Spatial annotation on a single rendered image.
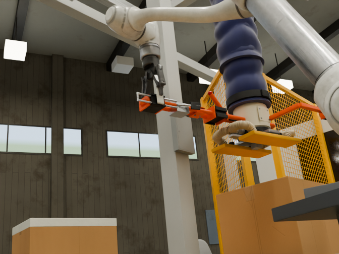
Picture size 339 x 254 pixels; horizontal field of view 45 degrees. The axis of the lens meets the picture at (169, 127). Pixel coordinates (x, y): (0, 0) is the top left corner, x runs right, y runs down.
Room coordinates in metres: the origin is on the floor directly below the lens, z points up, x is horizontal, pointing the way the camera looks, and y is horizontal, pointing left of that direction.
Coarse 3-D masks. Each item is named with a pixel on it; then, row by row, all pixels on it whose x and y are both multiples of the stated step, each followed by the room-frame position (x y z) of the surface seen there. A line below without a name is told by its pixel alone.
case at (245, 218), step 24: (240, 192) 1.91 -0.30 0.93; (264, 192) 1.82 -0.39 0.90; (288, 192) 1.74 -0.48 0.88; (240, 216) 1.92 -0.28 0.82; (264, 216) 1.84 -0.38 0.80; (240, 240) 1.94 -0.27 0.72; (264, 240) 1.85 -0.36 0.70; (288, 240) 1.77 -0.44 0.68; (312, 240) 1.81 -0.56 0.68; (336, 240) 1.99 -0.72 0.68
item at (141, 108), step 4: (148, 100) 1.51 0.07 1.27; (164, 100) 1.56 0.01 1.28; (144, 104) 1.54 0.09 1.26; (148, 104) 1.51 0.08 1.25; (140, 108) 1.56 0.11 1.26; (144, 108) 1.54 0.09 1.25; (148, 108) 1.55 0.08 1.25; (152, 108) 1.55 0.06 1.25; (156, 108) 1.56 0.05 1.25; (160, 108) 1.56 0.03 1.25; (164, 108) 1.57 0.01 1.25; (152, 112) 1.60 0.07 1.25; (156, 112) 1.60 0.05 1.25
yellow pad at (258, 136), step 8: (240, 136) 1.78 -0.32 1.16; (248, 136) 1.74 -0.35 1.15; (256, 136) 1.75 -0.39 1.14; (264, 136) 1.76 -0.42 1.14; (272, 136) 1.79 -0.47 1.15; (280, 136) 1.82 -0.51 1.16; (264, 144) 1.89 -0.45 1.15; (272, 144) 1.90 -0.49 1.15; (280, 144) 1.92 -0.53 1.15; (288, 144) 1.93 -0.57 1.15
